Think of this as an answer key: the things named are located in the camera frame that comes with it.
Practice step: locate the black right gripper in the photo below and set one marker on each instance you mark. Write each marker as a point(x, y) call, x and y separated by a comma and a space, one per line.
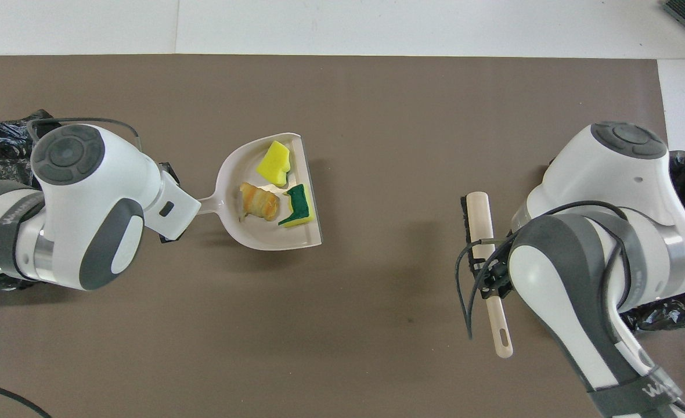
point(496, 278)

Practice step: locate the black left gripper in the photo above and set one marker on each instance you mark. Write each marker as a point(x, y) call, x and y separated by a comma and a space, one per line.
point(171, 172)

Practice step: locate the beige brush with black bristles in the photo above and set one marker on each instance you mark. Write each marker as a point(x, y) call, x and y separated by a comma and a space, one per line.
point(477, 220)

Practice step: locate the beige plastic dustpan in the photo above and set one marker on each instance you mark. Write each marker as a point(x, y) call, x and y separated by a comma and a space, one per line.
point(244, 226)

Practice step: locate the striped croissant piece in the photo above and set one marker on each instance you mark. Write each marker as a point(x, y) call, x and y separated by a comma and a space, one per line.
point(258, 202)

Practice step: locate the yellow sponge piece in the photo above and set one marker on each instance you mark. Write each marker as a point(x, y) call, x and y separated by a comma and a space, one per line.
point(274, 164)
point(298, 206)

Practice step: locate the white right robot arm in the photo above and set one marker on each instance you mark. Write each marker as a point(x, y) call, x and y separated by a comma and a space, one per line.
point(609, 174)

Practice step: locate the brown table mat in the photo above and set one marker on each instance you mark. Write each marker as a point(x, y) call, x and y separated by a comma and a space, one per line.
point(342, 325)

